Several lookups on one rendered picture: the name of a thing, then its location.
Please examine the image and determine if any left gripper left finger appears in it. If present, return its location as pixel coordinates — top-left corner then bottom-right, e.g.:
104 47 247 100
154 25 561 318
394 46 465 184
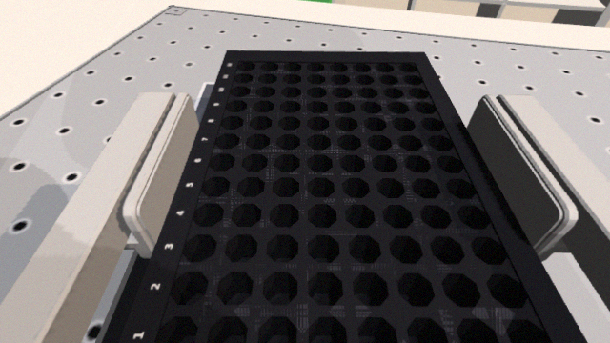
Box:
0 91 199 343

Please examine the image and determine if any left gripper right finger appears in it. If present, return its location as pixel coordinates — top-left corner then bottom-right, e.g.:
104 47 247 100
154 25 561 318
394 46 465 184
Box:
466 94 610 312

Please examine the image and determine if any black well plate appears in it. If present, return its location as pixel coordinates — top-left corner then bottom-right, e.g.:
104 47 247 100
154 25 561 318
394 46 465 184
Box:
118 50 588 343

